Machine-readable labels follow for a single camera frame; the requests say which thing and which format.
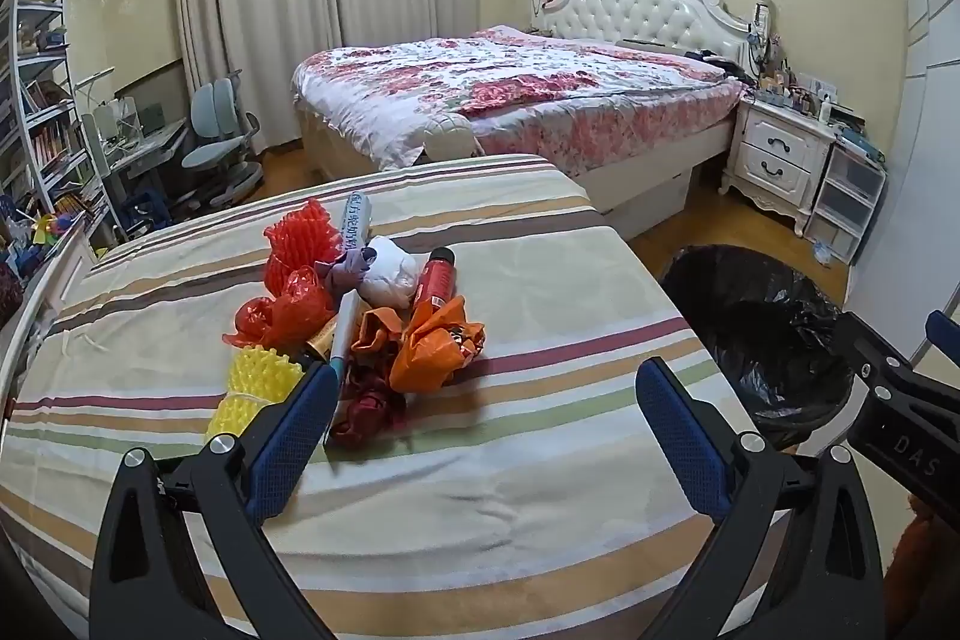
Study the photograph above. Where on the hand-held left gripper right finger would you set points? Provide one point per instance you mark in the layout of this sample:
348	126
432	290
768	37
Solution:
686	445

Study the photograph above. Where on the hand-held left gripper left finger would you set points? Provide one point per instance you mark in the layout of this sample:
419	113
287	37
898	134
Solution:
296	441

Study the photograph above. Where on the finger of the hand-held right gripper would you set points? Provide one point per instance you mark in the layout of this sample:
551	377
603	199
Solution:
870	351
946	336

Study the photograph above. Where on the yellow foam fruit net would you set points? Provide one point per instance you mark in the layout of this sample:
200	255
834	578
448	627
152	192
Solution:
251	385

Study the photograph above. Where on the dark red wrapper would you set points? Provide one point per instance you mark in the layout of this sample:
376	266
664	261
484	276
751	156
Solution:
367	411

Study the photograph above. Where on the yellow printed packet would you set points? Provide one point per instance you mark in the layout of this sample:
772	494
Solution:
322	340

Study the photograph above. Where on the thin white tube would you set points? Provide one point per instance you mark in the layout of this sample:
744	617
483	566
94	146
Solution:
346	332

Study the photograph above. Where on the black bag lined bin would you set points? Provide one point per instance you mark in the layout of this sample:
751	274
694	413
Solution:
750	325

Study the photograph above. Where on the orange wrapper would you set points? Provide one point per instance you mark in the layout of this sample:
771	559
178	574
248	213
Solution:
375	336

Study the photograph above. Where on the red plastic bag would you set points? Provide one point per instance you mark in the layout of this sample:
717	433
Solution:
289	310

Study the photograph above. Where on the orange plastic bag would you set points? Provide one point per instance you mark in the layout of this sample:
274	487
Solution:
431	347

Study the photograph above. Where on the purple cloth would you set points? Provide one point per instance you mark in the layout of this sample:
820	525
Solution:
346	271

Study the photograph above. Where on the white plastic bag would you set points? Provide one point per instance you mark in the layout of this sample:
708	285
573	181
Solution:
390	272

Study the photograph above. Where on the red foam fruit net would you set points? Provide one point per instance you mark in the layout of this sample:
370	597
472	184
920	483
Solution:
300	242

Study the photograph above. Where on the red bottle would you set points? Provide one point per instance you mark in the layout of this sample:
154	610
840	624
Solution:
435	280

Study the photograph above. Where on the person's right forearm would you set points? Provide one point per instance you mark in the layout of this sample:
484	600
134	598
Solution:
926	550

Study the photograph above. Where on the plastic drawer unit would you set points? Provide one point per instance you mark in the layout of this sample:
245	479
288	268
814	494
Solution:
847	197

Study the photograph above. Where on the white wardrobe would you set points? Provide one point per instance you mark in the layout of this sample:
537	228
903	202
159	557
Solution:
922	160

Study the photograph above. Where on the white nightstand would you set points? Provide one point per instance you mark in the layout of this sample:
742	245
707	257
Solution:
776	153

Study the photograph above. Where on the striped bed sheet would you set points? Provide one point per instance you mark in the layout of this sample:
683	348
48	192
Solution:
525	280

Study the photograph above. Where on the cluster of small bottles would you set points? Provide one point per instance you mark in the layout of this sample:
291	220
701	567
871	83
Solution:
795	85

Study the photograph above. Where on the dark red fuzzy duster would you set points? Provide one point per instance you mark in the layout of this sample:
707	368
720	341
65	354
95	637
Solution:
9	295

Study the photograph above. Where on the grey blue desk chair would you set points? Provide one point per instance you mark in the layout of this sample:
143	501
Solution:
217	123

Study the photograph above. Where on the grey study desk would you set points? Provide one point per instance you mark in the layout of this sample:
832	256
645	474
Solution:
146	149

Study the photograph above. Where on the pile of colourful toys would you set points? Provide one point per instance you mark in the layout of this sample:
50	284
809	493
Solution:
37	235

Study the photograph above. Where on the white ribbed bedpost knob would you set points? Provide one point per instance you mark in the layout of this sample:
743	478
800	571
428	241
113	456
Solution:
450	136

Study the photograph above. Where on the bed with floral quilt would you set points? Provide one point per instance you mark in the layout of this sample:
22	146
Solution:
525	78

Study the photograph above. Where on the white tufted headboard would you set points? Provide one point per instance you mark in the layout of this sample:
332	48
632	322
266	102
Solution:
645	10

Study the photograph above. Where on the white bookshelf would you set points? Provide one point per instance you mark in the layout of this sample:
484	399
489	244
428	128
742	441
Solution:
45	115

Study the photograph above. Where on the white bed frame rail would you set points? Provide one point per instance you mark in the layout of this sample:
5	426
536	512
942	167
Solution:
52	280

